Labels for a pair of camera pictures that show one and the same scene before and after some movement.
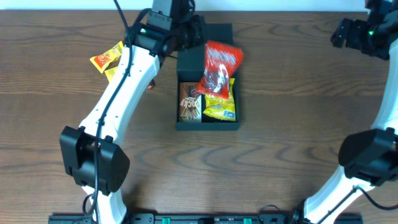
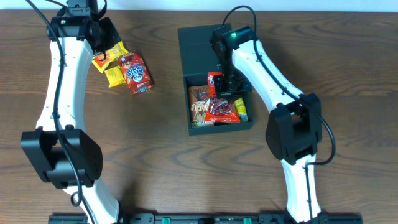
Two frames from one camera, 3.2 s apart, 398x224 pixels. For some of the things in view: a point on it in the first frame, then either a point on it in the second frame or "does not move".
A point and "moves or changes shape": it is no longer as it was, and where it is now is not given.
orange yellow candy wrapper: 101,61 does not move
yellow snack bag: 222,108 → 241,109
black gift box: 190,68 moves or changes shape
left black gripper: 198,23 → 113,37
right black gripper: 357,26 → 221,91
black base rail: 203,218 does not move
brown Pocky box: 190,102 → 198,104
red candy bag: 221,62 moves or changes shape
